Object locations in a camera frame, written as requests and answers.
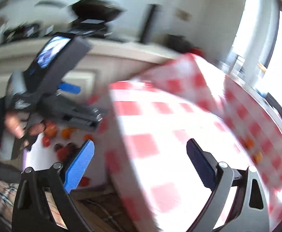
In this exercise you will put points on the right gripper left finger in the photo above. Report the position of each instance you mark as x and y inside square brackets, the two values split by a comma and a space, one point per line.
[31, 209]

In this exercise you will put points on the small orange mandarin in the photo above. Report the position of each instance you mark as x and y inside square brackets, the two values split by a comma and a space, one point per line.
[88, 137]

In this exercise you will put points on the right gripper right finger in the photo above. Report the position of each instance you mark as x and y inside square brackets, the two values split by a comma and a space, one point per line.
[249, 208]

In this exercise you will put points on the yellow striped pepino melon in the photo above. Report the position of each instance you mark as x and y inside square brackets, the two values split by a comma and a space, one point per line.
[257, 157]

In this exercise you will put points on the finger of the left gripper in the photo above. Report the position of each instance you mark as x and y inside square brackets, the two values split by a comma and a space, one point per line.
[69, 88]
[62, 110]

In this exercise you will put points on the dark red apple with stem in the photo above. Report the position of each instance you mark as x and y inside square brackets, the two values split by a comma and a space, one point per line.
[63, 153]

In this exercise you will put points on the person's left hand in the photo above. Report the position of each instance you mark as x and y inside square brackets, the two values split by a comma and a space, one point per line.
[14, 129]

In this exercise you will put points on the red oval tomato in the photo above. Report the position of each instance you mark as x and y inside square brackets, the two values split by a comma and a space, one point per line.
[46, 141]

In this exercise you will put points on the large orange mandarin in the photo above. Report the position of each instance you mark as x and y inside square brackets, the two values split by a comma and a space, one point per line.
[249, 143]

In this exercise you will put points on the dark clay pot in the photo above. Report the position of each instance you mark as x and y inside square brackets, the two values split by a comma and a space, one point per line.
[178, 43]

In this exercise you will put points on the black wok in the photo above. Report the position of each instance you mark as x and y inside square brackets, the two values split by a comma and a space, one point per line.
[88, 9]

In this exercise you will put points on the small yellow striped melon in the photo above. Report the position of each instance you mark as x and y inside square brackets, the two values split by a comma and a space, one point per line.
[85, 181]

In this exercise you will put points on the white fruit tray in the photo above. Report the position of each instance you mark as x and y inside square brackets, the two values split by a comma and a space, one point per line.
[56, 146]

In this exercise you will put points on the gas stove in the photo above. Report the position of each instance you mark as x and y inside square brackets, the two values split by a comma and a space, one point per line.
[87, 28]

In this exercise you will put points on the red small pot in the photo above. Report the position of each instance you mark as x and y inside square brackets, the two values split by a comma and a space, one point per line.
[197, 51]

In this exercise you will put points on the red white checkered tablecloth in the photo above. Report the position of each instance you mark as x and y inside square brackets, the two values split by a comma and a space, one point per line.
[151, 117]

